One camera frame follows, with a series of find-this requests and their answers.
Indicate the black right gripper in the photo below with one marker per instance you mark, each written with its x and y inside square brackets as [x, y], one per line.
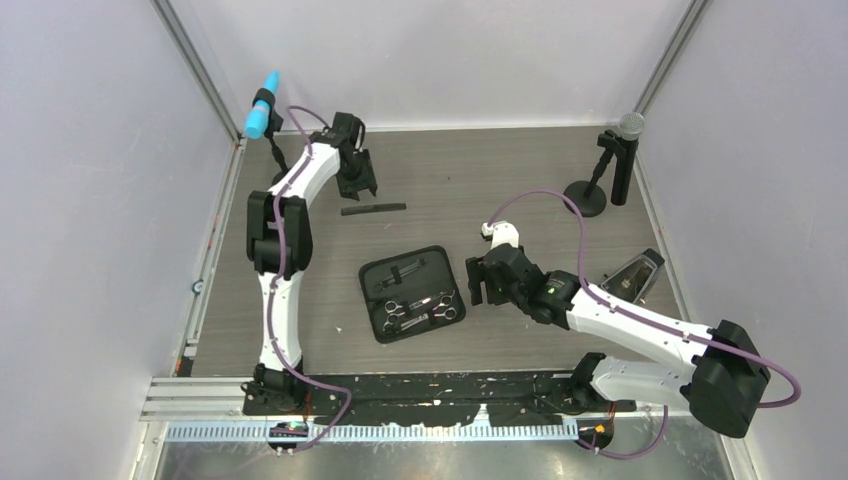
[478, 273]

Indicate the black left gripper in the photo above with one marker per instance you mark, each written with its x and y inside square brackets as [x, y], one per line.
[351, 190]

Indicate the black hair comb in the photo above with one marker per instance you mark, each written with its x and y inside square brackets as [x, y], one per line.
[374, 208]

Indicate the silver thinning scissors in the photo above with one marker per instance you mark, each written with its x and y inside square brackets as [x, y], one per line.
[393, 326]

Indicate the black zip tool case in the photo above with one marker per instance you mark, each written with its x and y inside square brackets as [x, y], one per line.
[436, 276]

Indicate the black hair clip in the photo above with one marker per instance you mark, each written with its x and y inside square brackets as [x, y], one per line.
[398, 273]

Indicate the silver hair scissors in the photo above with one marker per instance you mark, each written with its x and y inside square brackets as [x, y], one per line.
[394, 308]

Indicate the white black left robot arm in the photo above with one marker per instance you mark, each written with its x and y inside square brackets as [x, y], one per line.
[279, 243]

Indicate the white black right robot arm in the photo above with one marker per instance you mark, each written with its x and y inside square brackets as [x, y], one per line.
[710, 371]

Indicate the black left microphone stand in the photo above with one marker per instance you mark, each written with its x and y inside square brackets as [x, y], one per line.
[275, 122]

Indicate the black microphone stand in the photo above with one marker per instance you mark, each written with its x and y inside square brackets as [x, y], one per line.
[586, 196]
[275, 122]

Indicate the blue microphone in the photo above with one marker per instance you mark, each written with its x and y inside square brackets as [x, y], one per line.
[263, 120]

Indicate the black right microphone stand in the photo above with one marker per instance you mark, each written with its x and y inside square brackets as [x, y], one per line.
[586, 196]

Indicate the clear black box device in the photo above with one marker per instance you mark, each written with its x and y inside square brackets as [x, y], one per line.
[636, 277]

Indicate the black silver microphone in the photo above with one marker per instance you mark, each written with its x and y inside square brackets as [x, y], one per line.
[629, 130]

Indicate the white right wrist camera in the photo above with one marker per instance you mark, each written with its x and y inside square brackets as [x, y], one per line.
[500, 233]

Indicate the black mounting base plate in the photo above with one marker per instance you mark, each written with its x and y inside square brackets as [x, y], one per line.
[510, 398]

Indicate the aluminium frame rail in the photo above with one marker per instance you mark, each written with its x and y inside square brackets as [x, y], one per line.
[210, 409]

